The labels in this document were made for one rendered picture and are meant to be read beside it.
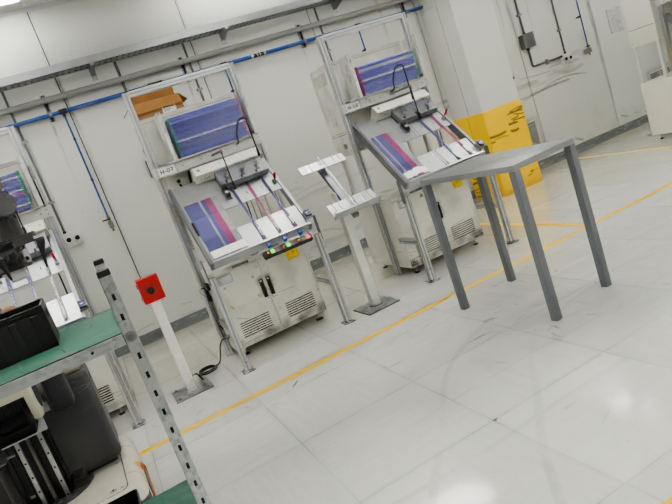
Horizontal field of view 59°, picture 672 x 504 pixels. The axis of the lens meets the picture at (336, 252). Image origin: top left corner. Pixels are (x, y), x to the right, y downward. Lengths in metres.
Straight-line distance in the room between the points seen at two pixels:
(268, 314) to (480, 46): 3.69
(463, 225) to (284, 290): 1.54
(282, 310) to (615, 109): 5.56
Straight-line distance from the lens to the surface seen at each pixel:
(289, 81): 6.04
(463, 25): 6.47
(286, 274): 4.16
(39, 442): 2.59
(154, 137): 4.32
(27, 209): 4.08
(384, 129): 4.60
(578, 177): 3.25
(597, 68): 8.30
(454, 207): 4.76
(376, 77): 4.69
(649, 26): 7.06
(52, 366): 1.49
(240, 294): 4.08
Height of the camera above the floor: 1.22
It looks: 11 degrees down
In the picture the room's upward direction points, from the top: 20 degrees counter-clockwise
